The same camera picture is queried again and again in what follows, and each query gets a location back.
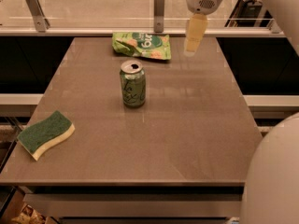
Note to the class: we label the metal railing bracket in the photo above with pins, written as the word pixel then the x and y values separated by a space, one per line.
pixel 158 17
pixel 40 21

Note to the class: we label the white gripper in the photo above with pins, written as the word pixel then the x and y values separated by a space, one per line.
pixel 201 2

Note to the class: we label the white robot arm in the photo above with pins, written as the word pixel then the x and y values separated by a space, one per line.
pixel 271 192

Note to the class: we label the left metal railing bracket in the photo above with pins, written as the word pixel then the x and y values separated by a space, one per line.
pixel 40 21

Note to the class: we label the middle metal railing bracket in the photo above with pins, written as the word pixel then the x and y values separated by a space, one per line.
pixel 158 17

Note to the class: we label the green rice chip bag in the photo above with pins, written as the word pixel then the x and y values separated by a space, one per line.
pixel 136 44

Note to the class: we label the glass railing panel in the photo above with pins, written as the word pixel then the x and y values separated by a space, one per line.
pixel 94 13

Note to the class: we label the green yellow sponge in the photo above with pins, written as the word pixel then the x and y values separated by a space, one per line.
pixel 45 134

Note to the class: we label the green soda can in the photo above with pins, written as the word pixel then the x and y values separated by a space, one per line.
pixel 133 83

